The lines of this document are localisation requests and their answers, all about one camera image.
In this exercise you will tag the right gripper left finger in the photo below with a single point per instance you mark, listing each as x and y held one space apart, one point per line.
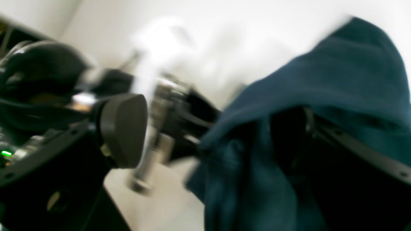
53 172

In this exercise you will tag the dark blue t-shirt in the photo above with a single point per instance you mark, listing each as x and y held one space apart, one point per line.
355 78

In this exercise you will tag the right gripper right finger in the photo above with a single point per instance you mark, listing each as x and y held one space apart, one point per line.
341 184

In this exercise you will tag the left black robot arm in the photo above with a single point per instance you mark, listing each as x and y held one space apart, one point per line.
41 84

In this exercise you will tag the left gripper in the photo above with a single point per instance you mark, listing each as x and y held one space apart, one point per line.
181 117

